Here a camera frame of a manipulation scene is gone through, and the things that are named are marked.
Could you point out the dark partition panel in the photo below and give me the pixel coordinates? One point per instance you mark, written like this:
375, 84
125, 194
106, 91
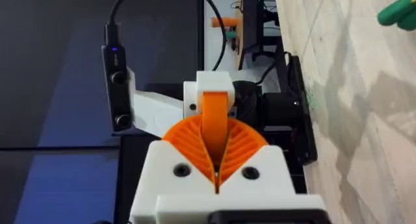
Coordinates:
58, 87

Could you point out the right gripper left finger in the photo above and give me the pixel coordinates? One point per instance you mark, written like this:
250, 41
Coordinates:
162, 172

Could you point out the black flat wrist plate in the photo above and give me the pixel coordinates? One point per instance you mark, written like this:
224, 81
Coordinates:
300, 87

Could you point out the green toy vegetable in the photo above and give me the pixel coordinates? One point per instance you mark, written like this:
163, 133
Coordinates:
398, 13

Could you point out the orange cylinder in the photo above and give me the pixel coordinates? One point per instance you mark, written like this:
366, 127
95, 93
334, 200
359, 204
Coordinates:
226, 22

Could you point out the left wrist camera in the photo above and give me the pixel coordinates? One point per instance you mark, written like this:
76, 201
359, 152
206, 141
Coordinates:
117, 87

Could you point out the black monitor stand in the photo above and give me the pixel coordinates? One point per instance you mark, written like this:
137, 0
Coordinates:
256, 19

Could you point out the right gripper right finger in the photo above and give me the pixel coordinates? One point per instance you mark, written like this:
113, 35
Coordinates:
260, 165

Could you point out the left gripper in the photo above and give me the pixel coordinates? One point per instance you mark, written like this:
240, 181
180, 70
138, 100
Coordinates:
156, 110

